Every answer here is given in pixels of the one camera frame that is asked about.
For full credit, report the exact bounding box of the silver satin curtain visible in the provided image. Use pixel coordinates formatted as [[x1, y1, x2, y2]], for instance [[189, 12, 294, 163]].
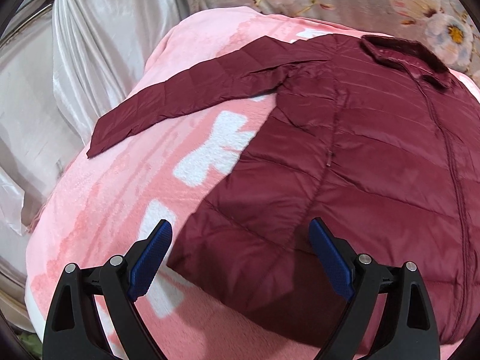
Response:
[[1, 0, 189, 331]]

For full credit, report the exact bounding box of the maroon quilted puffer jacket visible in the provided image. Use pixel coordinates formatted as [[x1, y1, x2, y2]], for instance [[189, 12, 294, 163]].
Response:
[[88, 34, 479, 346]]

